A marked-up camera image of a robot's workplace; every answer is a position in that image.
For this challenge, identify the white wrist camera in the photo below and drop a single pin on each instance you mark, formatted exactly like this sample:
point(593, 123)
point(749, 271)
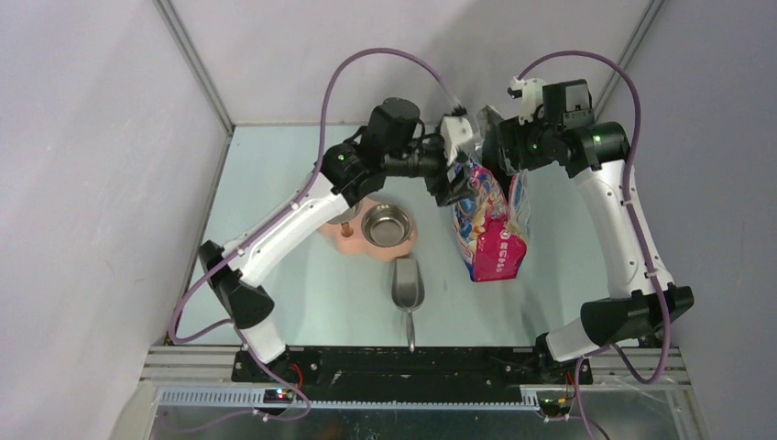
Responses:
point(458, 136)
point(530, 94)

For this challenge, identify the steel bowl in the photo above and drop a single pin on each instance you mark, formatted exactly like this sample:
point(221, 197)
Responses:
point(386, 226)
point(347, 216)

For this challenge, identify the steel bowl far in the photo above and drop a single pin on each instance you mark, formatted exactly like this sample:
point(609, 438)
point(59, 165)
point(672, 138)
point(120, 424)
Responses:
point(347, 216)

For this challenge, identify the colourful cat food bag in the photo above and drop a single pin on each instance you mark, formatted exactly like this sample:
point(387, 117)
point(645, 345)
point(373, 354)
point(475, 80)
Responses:
point(492, 226)

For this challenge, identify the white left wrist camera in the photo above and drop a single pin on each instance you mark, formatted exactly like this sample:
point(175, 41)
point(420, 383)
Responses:
point(458, 136)

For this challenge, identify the right controller board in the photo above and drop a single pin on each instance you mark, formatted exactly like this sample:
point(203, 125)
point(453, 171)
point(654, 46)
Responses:
point(556, 407)

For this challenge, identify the aluminium frame rail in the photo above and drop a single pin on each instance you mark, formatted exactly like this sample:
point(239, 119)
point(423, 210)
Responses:
point(228, 376)

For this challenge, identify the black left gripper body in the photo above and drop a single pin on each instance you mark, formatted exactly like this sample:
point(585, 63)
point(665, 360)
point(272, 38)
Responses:
point(430, 162)

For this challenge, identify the steel bowl near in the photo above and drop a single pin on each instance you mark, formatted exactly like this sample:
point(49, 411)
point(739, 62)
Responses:
point(386, 226)

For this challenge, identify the pink double pet bowl stand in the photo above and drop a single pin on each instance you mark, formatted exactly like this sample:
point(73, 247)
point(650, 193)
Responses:
point(348, 238)

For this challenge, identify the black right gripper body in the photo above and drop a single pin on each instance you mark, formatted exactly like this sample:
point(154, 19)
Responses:
point(533, 141)

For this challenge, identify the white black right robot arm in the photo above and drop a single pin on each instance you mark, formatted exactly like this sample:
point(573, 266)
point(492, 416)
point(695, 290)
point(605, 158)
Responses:
point(642, 295)

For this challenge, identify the left controller board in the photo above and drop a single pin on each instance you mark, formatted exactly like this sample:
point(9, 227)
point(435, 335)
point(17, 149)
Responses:
point(278, 396)

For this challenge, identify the metal food scoop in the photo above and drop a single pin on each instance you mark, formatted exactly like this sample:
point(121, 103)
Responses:
point(407, 293)

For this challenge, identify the controller board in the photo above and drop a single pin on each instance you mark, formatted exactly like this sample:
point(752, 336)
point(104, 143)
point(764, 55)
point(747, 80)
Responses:
point(556, 407)
point(278, 396)

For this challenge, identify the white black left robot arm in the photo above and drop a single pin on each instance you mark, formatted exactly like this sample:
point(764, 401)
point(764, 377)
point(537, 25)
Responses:
point(393, 143)

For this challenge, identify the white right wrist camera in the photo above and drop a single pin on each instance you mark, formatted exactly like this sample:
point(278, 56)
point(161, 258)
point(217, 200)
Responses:
point(530, 94)

